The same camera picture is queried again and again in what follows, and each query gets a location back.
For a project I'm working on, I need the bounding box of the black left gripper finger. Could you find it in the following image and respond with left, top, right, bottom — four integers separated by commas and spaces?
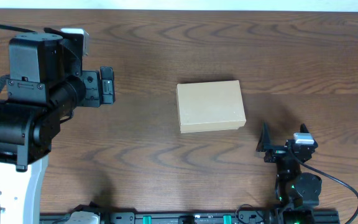
100, 67, 116, 105
79, 70, 102, 108

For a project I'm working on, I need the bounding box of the cardboard box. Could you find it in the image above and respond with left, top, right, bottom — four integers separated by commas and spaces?
177, 80, 246, 134

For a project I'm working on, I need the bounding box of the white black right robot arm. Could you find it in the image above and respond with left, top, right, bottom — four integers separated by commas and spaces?
256, 124, 322, 223

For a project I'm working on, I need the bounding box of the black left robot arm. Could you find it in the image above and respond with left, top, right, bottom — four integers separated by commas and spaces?
0, 28, 116, 223

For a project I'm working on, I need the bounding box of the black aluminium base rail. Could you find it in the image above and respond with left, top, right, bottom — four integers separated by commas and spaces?
39, 203, 340, 224

